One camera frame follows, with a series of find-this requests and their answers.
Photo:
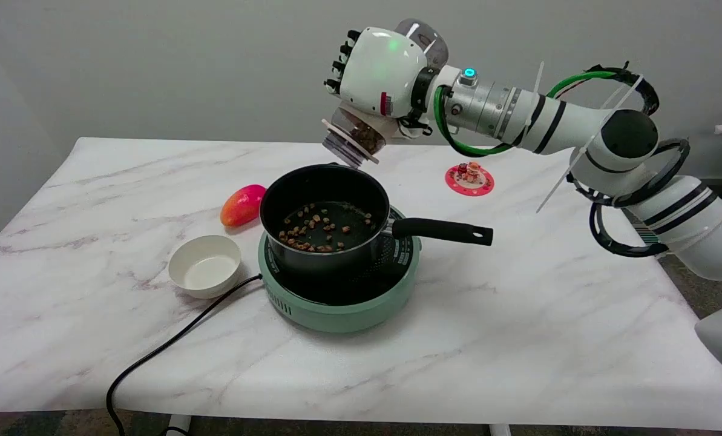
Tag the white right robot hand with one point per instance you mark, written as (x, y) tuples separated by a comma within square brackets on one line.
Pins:
[(385, 66)]

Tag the clear bottle with white sleeve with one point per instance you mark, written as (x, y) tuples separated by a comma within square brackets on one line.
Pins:
[(362, 137)]

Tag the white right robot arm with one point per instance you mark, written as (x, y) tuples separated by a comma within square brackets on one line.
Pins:
[(578, 124)]

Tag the small toy figurine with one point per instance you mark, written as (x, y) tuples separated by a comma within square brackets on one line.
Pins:
[(471, 171)]

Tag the red round coaster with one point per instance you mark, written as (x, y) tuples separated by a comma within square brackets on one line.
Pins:
[(479, 186)]

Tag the brown roasted nuts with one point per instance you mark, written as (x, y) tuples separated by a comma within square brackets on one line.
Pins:
[(312, 233)]

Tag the red yellow mango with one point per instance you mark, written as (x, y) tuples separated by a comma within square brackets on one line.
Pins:
[(241, 204)]

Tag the white zip tie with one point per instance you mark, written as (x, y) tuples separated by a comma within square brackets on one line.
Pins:
[(578, 156)]

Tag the green induction cooker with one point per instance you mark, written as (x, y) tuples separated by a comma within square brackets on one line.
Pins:
[(348, 306)]

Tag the white ceramic bowl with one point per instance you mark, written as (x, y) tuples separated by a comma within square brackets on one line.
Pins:
[(205, 266)]

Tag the floor vent grille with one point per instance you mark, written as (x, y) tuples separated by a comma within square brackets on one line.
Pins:
[(650, 235)]

